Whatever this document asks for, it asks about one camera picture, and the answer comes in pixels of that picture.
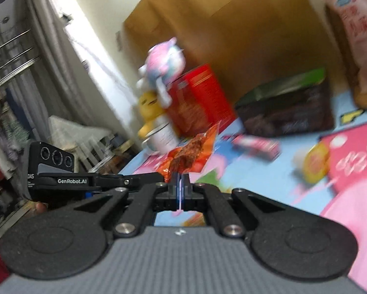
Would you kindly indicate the metal rail rack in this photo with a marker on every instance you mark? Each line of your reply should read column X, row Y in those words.
column 8, row 55

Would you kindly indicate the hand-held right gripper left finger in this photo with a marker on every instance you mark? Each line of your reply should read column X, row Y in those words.
column 172, row 194

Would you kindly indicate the printed blue cartoon blanket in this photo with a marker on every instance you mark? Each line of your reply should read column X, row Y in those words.
column 257, row 180

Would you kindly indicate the orange snack packet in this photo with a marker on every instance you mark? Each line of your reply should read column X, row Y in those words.
column 191, row 151

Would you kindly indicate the white mug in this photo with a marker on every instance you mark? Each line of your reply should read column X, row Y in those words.
column 162, row 137

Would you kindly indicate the red gift bag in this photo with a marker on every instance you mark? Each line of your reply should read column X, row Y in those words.
column 198, row 101

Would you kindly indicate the large pink snack bag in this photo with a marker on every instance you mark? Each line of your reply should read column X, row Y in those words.
column 358, row 33

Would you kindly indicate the brown cardboard box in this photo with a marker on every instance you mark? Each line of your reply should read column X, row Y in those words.
column 248, row 30

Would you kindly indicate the yellow plush toy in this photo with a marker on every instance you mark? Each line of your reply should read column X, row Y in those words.
column 149, row 107

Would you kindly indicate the clear plastic cover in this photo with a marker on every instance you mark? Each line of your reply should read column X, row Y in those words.
column 82, row 137

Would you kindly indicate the dark box with green edge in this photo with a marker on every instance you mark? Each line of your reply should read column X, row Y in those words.
column 290, row 110

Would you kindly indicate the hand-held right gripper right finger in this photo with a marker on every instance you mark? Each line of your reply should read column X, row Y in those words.
column 188, row 194

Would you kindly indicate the round yellow snack packet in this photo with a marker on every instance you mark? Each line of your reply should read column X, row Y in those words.
column 315, row 162

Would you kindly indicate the pink and blue plush toy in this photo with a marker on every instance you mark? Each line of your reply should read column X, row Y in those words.
column 163, row 64

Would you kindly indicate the small pink snack packet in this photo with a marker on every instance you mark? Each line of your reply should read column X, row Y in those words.
column 257, row 147

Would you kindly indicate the white curtain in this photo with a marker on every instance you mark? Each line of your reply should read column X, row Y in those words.
column 79, row 61

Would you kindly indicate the person's left hand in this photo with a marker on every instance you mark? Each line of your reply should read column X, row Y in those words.
column 41, row 207

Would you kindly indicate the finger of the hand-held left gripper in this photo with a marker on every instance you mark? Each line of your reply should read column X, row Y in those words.
column 142, row 179

